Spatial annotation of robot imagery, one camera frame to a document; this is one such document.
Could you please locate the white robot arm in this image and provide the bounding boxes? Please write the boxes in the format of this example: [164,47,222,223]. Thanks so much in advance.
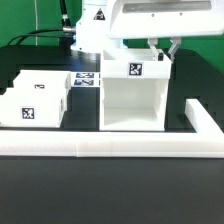
[72,0,224,55]

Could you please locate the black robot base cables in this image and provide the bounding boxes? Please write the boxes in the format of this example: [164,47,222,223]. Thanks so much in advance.
[7,0,75,52]

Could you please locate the white fiducial marker sheet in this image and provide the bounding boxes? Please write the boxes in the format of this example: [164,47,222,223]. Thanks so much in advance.
[71,72,100,87]

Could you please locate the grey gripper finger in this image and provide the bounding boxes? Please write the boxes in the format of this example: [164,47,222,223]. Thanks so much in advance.
[147,38,159,60]
[168,37,181,61]

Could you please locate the white front drawer tray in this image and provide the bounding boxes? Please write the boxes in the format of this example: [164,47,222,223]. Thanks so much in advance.
[0,89,67,128]

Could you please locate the white drawer tray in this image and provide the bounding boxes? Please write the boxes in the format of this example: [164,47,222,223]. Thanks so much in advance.
[13,70,71,93]
[0,89,67,128]

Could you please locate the white drawer cabinet box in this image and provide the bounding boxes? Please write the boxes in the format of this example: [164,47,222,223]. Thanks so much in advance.
[99,49,172,131]

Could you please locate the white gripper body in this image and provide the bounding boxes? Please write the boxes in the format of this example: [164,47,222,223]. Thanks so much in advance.
[106,0,224,39]

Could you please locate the white L-shaped border fence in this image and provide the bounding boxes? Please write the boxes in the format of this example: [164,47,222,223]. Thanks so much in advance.
[0,99,224,158]

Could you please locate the white rear drawer tray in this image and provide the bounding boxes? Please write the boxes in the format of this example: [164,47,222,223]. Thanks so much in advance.
[13,70,71,93]

